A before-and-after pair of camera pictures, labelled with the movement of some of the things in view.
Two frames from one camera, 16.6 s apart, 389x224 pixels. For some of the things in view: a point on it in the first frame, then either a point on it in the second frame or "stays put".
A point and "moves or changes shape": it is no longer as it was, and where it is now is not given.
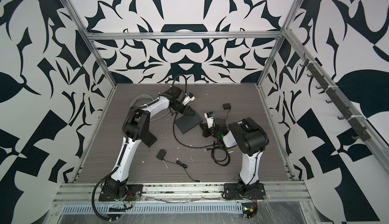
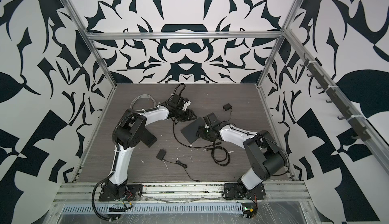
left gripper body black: x=181 y=108 -> x=184 y=116
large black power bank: x=185 y=123 moves or changes shape
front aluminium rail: x=277 y=192 stays put
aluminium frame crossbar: x=184 y=35 stays put
